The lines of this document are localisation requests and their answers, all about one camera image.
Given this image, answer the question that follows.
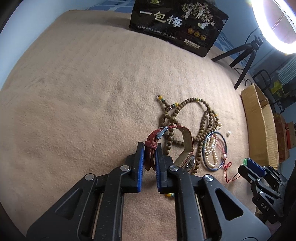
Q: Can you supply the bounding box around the black printed paper bag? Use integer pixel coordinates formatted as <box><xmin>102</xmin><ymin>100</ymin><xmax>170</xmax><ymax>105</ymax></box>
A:
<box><xmin>129</xmin><ymin>0</ymin><xmax>229</xmax><ymax>57</ymax></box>

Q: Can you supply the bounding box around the white ring light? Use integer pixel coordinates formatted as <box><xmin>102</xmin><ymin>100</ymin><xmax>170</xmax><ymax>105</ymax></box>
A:
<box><xmin>250</xmin><ymin>0</ymin><xmax>295</xmax><ymax>55</ymax></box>

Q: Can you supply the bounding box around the yellow black box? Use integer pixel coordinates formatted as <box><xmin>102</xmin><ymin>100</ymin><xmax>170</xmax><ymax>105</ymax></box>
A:
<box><xmin>270</xmin><ymin>80</ymin><xmax>285</xmax><ymax>100</ymax></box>

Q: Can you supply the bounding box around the orange cloth covered box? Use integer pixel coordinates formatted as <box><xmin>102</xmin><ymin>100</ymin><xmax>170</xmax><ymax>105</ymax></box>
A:
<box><xmin>274</xmin><ymin>113</ymin><xmax>295</xmax><ymax>163</ymax></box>

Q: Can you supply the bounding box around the green jade pendant red cord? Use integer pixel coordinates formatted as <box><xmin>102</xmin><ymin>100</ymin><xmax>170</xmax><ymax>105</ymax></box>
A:
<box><xmin>216</xmin><ymin>138</ymin><xmax>248</xmax><ymax>183</ymax></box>

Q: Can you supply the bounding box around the red strap wristwatch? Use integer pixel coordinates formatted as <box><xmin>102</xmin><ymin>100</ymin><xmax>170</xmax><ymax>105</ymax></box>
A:
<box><xmin>144</xmin><ymin>126</ymin><xmax>195</xmax><ymax>172</ymax></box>

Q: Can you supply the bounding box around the black tripod stand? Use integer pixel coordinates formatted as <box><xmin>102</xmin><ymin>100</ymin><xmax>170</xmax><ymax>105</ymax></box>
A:
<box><xmin>212</xmin><ymin>35</ymin><xmax>265</xmax><ymax>90</ymax></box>

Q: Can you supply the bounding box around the black clothes rack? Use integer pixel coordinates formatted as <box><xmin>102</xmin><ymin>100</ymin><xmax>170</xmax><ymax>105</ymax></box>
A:
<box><xmin>252</xmin><ymin>69</ymin><xmax>282</xmax><ymax>113</ymax></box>

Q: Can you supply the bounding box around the brown wooden bead necklace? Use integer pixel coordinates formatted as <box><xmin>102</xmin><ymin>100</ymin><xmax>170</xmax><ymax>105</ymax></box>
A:
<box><xmin>155</xmin><ymin>94</ymin><xmax>220</xmax><ymax>175</ymax></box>

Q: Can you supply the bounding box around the white pearl necklace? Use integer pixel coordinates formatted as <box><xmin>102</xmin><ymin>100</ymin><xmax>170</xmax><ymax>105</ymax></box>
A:
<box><xmin>206</xmin><ymin>122</ymin><xmax>223</xmax><ymax>168</ymax></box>

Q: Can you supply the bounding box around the open cardboard box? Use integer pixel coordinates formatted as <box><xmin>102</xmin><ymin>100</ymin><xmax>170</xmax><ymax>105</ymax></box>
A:
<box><xmin>241</xmin><ymin>84</ymin><xmax>279</xmax><ymax>169</ymax></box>

